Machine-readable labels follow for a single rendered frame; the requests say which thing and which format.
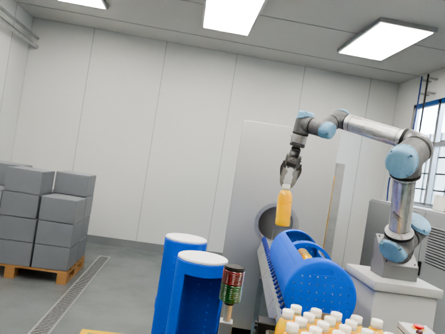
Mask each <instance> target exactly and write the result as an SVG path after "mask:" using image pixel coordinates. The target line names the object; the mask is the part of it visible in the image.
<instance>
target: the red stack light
mask: <svg viewBox="0 0 445 334"><path fill-rule="evenodd" d="M244 275H245V271H244V272H231V271H228V270H226V269H225V268H223V272H222V280H221V281H222V283H224V284H226V285H229V286H242V285H243V283H244Z"/></svg>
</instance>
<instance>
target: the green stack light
mask: <svg viewBox="0 0 445 334"><path fill-rule="evenodd" d="M242 288H243V285H242V286H229V285H226V284H224V283H222V282H221V288H220V293H219V300H221V301H222V302H225V303H228V304H238V303H240V301H241V295H242Z"/></svg>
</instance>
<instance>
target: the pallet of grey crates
mask: <svg viewBox="0 0 445 334"><path fill-rule="evenodd" d="M54 174H55V171H51V170H43V169H39V168H33V167H32V165H27V164H19V163H14V162H5V161H0V266H5V273H4V278H15V277H16V276H18V275H19V274H21V273H22V272H24V271H25V270H27V269H30V270H40V271H46V272H55V273H57V278H56V284H61V285H66V284H67V283H68V282H69V281H70V280H71V279H72V278H73V277H74V276H75V275H76V274H77V273H78V271H79V270H80V269H81V268H82V267H83V265H84V260H85V255H84V254H85V246H86V242H87V232H88V227H89V219H90V215H91V208H92V203H93V193H94V189H95V181H96V175H94V174H85V173H81V172H72V171H67V170H66V171H57V172H56V179H55V183H54ZM53 183H54V189H52V187H53Z"/></svg>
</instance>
